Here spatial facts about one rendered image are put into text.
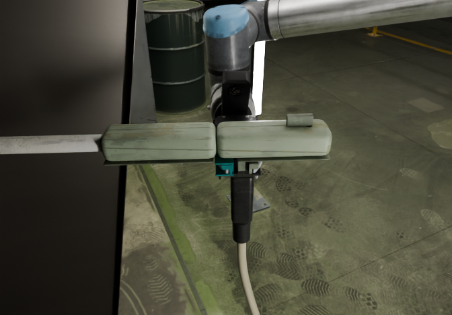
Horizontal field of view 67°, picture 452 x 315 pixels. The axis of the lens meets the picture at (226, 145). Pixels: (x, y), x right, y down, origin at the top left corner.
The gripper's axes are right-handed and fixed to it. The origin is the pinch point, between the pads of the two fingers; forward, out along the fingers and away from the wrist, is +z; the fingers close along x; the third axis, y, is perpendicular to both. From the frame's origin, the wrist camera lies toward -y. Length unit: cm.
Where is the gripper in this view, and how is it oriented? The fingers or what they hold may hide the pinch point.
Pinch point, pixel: (240, 161)
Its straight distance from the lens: 48.4
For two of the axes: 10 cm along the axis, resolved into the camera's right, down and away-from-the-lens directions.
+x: -10.0, 0.2, -0.3
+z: 0.3, 5.1, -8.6
